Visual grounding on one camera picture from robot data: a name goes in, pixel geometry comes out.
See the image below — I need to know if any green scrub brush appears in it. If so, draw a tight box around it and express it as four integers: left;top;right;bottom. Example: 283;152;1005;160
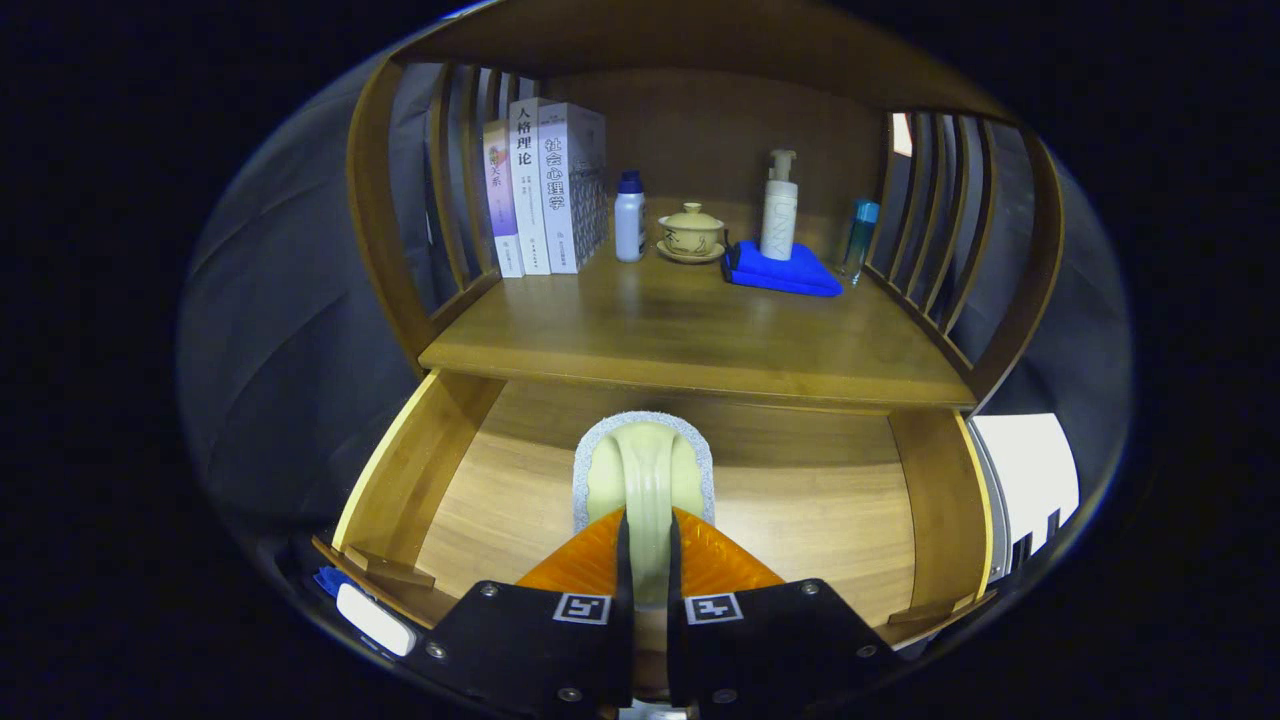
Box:
572;410;717;606

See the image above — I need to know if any yellow lidded teacup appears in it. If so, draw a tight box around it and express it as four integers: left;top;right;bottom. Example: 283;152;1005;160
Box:
657;202;726;265

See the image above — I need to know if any white pump bottle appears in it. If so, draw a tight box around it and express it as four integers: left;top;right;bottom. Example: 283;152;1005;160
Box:
760;150;800;262

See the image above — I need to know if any purple book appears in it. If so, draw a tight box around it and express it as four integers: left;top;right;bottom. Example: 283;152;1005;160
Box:
483;120;525;279

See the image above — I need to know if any white filing cabinet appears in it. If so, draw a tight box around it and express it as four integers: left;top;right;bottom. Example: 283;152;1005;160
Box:
965;412;1081;581

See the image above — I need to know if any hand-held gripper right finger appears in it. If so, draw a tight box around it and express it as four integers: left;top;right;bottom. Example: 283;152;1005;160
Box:
665;507;906;720

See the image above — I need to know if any wooden drawer with black knob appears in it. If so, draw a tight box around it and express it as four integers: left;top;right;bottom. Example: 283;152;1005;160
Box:
310;368;1001;651

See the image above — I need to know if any white patterned book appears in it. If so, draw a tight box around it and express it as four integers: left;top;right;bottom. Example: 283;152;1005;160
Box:
537;102;609;275

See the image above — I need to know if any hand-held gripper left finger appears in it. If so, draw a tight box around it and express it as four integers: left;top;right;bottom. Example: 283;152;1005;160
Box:
418;507;636;720

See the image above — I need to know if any wooden countertop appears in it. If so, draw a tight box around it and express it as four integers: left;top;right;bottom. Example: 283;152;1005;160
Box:
418;245;979;411

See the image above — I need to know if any blue folded cloth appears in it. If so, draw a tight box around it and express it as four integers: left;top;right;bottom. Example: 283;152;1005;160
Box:
722;238;844;299

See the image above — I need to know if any white rounded object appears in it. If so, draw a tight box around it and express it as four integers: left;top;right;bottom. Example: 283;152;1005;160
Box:
335;582;417;658

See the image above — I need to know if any wooden cabinet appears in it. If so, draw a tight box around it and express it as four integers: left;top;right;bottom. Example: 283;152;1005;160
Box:
345;0;1066;411

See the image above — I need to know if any white bottle with blue cap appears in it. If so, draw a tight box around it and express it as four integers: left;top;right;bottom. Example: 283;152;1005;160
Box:
614;170;648;263

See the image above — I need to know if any clear bottle with teal cap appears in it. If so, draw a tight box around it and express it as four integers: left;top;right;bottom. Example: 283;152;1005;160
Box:
840;199;881;286

